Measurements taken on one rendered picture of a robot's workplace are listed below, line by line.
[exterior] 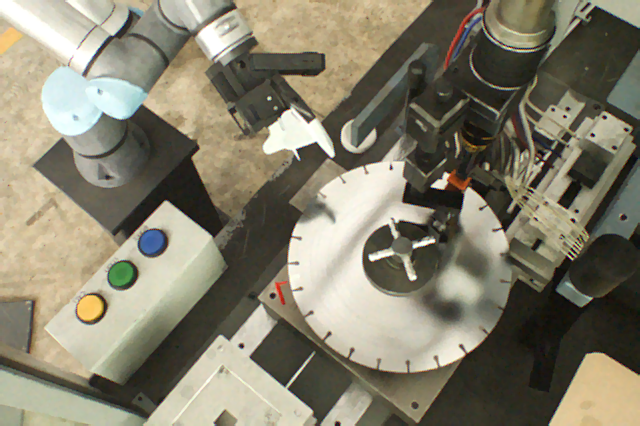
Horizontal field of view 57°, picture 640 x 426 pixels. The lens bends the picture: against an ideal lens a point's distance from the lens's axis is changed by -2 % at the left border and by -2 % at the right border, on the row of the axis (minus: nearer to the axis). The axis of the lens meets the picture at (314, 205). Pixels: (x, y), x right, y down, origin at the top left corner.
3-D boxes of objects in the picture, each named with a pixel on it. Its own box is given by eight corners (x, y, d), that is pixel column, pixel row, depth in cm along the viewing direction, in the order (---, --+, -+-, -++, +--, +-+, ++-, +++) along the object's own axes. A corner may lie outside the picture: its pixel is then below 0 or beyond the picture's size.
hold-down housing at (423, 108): (420, 200, 79) (443, 116, 61) (394, 178, 81) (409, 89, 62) (449, 175, 81) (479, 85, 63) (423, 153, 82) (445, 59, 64)
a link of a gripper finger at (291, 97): (308, 137, 85) (272, 100, 89) (318, 130, 86) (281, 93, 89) (306, 118, 81) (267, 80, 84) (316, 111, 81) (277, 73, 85)
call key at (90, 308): (93, 328, 93) (88, 325, 91) (76, 312, 94) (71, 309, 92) (111, 308, 94) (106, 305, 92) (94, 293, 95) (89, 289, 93)
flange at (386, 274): (369, 218, 92) (369, 211, 90) (441, 232, 90) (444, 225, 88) (355, 287, 87) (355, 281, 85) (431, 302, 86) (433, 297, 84)
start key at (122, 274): (124, 294, 95) (120, 290, 93) (107, 279, 96) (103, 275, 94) (142, 275, 96) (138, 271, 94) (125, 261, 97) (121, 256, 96)
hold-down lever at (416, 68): (441, 109, 62) (460, 91, 62) (399, 70, 63) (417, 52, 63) (432, 133, 70) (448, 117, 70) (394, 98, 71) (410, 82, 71)
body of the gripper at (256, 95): (247, 140, 91) (201, 73, 88) (292, 109, 93) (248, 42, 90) (258, 137, 84) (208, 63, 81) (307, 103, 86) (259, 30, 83)
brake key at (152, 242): (155, 261, 97) (151, 257, 95) (138, 247, 98) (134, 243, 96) (171, 243, 98) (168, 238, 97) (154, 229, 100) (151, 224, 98)
